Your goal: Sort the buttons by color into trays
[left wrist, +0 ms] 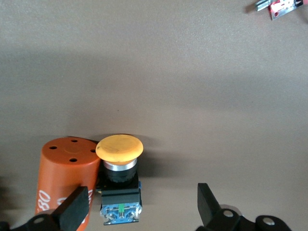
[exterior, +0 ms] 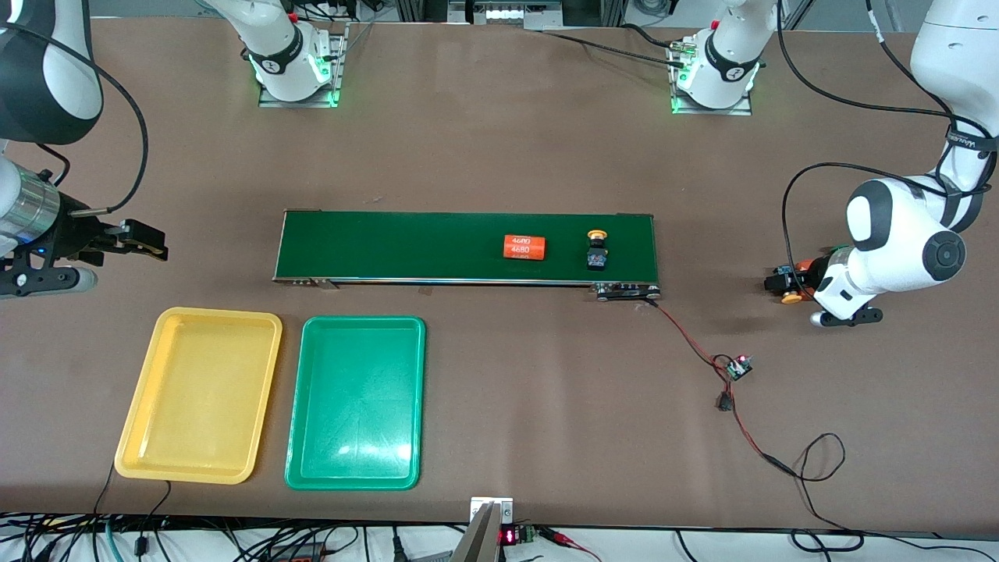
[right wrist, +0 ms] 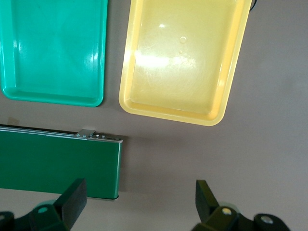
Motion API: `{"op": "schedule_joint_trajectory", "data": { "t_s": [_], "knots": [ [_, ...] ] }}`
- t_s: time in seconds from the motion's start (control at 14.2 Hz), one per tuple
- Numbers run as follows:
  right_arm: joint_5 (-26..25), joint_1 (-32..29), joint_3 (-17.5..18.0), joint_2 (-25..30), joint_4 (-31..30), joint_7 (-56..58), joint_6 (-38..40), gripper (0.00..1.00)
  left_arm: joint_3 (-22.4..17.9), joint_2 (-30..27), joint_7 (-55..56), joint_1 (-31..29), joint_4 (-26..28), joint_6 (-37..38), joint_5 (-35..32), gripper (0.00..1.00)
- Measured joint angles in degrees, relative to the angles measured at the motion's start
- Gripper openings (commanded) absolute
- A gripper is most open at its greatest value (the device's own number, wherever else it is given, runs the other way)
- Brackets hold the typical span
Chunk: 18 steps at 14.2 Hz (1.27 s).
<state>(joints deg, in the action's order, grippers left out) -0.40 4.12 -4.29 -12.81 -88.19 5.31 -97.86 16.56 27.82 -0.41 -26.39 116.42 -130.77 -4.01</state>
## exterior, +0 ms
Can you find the green plastic tray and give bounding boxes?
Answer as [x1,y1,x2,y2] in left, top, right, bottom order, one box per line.
[285,315,427,491]

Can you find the short black looped cable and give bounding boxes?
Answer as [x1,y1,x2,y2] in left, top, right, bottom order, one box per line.
[35,140,73,184]

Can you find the metal frame with light strip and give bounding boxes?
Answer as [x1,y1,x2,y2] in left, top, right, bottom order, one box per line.
[394,0,629,32]

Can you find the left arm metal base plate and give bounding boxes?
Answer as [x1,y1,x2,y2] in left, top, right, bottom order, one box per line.
[670,39,754,116]

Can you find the green conveyor belt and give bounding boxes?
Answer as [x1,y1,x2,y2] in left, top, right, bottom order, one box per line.
[273,209,663,303]

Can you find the thin black looped wire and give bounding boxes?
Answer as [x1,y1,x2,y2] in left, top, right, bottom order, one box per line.
[788,433,867,553]

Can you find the thin black power cable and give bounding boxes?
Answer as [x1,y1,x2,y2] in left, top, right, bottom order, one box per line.
[539,23,691,71]

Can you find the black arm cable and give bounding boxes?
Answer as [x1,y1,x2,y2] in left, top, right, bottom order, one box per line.
[777,0,999,274]
[0,23,150,215]

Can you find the yellow plastic tray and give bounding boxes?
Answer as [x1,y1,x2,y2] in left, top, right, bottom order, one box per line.
[115,307,283,485]

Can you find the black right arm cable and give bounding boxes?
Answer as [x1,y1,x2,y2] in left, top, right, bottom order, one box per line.
[0,23,150,215]

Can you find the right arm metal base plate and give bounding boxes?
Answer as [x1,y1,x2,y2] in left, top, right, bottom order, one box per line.
[259,23,348,108]

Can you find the aluminium camera bracket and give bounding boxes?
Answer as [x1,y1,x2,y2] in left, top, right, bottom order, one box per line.
[451,496,514,562]

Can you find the red clip test lead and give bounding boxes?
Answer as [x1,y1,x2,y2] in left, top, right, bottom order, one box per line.
[539,527,603,562]

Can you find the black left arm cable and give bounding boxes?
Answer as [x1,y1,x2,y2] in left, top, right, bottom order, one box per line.
[777,0,999,274]

